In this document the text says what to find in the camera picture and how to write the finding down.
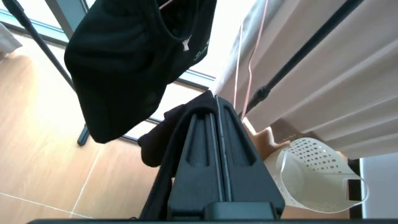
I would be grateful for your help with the beige curtain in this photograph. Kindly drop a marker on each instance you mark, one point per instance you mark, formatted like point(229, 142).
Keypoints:
point(342, 93)
point(7, 39)

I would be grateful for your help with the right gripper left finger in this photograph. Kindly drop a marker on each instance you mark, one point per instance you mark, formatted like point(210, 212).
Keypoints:
point(196, 180)

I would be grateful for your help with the black shirt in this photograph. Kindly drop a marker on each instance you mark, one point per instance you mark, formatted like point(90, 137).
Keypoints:
point(158, 143)

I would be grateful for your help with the white laundry basket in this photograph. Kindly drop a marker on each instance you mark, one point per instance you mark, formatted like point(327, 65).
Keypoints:
point(317, 180)

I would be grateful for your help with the window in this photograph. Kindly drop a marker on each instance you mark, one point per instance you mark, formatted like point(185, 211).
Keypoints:
point(68, 12)

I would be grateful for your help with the black clothes rack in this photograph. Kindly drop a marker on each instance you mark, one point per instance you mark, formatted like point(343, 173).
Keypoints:
point(264, 91)

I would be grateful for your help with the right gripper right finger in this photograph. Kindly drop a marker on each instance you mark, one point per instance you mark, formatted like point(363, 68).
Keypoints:
point(252, 183)

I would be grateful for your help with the black shorts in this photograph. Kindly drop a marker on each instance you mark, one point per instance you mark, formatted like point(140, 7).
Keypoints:
point(124, 77)

